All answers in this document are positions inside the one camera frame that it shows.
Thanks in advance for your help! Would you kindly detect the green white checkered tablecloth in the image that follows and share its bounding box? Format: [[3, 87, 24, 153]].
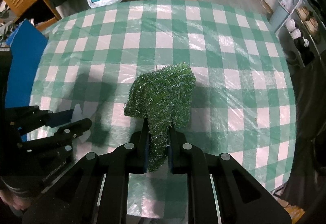
[[30, 0, 296, 219]]

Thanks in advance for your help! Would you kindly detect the shoe rack with shoes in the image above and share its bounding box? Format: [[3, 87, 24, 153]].
[[270, 0, 325, 68]]

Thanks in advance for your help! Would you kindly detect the person's left hand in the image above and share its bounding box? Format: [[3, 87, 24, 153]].
[[1, 189, 32, 217]]

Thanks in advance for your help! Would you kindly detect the green glitter cloth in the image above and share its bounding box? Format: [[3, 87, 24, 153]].
[[124, 63, 196, 172]]

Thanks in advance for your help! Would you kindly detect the white plastic bag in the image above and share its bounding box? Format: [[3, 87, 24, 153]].
[[87, 0, 123, 9]]

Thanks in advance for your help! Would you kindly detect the open cardboard box blue rim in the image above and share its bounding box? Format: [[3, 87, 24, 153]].
[[5, 19, 47, 108]]

